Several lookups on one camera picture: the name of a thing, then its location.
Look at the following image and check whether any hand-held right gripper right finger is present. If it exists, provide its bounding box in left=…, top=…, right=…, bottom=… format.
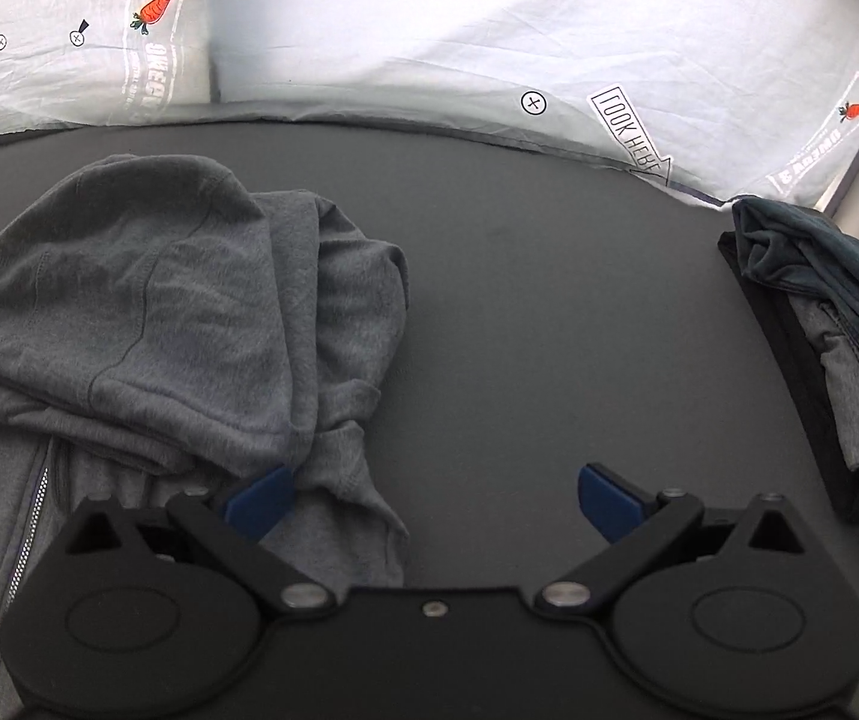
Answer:
left=534, top=463, right=809, bottom=620

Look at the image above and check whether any grey zip hoodie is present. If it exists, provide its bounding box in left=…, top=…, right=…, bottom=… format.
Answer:
left=0, top=152, right=413, bottom=720

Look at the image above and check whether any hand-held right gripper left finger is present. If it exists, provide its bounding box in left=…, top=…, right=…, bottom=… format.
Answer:
left=61, top=463, right=340, bottom=620

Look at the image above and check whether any printed white sheet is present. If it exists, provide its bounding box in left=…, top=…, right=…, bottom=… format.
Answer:
left=0, top=0, right=859, bottom=212

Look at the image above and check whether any folded grey denim garment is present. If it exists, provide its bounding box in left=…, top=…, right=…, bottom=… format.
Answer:
left=785, top=298, right=859, bottom=541

